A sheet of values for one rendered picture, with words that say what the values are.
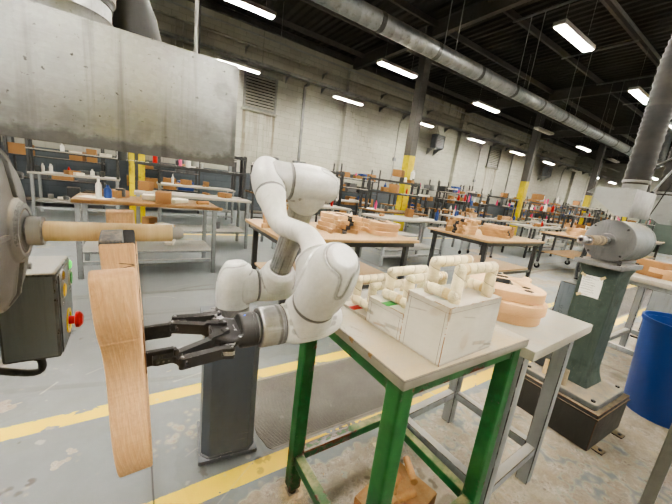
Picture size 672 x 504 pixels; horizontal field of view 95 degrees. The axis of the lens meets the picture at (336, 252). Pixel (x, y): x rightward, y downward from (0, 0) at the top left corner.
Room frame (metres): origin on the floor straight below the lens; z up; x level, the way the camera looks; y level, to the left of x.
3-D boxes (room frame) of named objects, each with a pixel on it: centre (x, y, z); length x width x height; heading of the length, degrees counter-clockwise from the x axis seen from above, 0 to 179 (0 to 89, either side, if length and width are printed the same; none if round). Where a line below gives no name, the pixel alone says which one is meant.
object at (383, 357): (1.09, -0.30, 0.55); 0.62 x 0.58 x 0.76; 124
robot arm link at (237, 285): (1.39, 0.45, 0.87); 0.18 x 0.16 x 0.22; 118
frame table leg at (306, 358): (1.14, 0.07, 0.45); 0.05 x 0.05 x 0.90; 34
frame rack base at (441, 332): (0.90, -0.38, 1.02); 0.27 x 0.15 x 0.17; 128
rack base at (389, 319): (1.02, -0.29, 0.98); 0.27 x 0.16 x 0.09; 128
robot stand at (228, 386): (1.38, 0.46, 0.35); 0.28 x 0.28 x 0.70; 26
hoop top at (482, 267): (0.86, -0.41, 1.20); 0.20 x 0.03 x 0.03; 127
